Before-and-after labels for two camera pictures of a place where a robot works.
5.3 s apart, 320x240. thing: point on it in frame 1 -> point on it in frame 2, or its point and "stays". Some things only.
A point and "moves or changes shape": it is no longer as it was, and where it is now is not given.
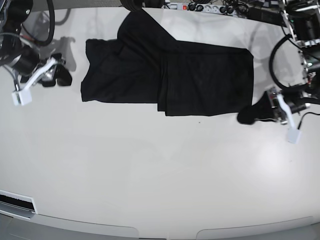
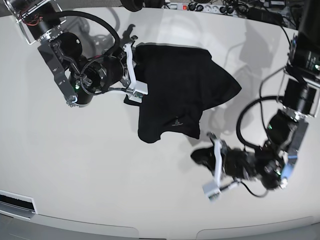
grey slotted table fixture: x=17 y=205 stays
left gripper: x=58 y=71 -> x=122 y=55
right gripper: x=269 y=107 -> x=240 y=163
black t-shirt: x=146 y=64 moves or changes shape
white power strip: x=205 y=8 stays
